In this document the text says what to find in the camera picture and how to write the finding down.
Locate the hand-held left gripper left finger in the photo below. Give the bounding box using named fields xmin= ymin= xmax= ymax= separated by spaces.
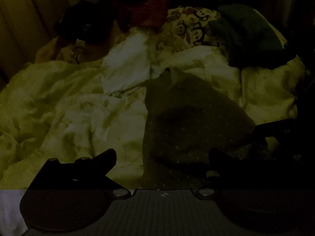
xmin=28 ymin=148 xmax=132 ymax=199

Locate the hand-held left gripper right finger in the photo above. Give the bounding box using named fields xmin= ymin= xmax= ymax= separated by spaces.
xmin=195 ymin=147 xmax=297 ymax=199

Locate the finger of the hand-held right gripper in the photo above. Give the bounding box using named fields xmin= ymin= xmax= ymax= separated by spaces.
xmin=255 ymin=118 xmax=300 ymax=141
xmin=268 ymin=149 xmax=306 ymax=164

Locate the grey dotted small garment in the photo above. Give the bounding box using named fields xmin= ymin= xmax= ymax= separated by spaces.
xmin=142 ymin=67 xmax=270 ymax=190

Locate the pale crumpled bed duvet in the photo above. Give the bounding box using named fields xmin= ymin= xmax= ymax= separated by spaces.
xmin=0 ymin=27 xmax=306 ymax=191

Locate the dark green cloth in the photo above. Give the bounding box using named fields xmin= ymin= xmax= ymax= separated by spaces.
xmin=208 ymin=4 xmax=284 ymax=68

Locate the white small garment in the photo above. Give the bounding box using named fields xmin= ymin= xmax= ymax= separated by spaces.
xmin=101 ymin=31 xmax=152 ymax=95

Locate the monkey printed blanket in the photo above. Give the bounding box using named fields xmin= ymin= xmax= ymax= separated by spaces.
xmin=155 ymin=7 xmax=223 ymax=53

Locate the black cloth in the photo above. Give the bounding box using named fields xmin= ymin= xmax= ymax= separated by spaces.
xmin=54 ymin=1 xmax=117 ymax=45

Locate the red cloth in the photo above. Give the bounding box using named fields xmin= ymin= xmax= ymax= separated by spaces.
xmin=114 ymin=0 xmax=171 ymax=29

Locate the wooden panelled headboard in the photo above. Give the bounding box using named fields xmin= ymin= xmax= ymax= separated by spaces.
xmin=0 ymin=0 xmax=68 ymax=79

